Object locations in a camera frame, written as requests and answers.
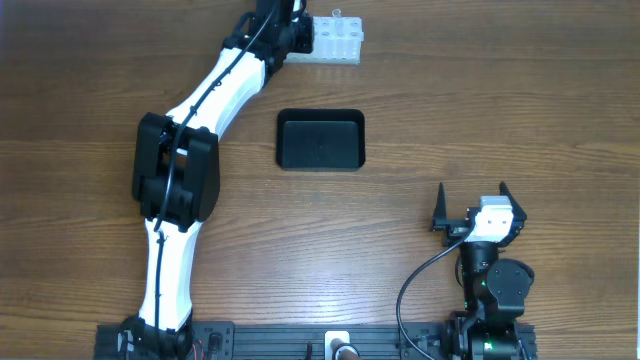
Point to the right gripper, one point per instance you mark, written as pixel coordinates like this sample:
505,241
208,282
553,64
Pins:
452,230

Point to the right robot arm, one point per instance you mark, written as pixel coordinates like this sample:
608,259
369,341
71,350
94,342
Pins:
507,285

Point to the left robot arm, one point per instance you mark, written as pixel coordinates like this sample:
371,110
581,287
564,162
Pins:
170,280

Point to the black tray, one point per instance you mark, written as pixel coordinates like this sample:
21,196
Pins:
320,145

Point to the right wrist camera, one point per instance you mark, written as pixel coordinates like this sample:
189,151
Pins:
492,217

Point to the mounting rail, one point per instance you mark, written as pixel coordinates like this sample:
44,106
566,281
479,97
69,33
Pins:
280,342

